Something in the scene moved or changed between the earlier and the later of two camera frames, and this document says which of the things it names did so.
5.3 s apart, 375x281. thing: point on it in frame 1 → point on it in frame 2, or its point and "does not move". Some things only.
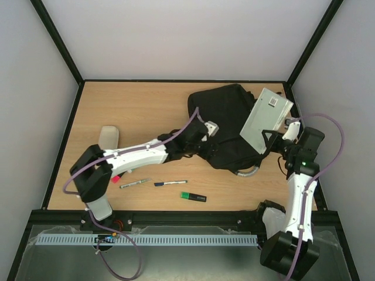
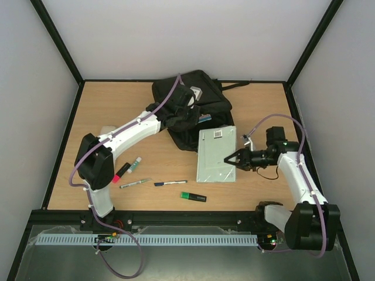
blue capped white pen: (169, 182) does not move
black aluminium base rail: (168, 218) does not move
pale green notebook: (269, 114) → (214, 145)
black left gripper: (210, 150) → (194, 120)
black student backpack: (228, 107) → (211, 103)
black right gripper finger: (269, 143) → (236, 154)
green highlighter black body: (193, 196) does not move
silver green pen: (140, 181) does not move
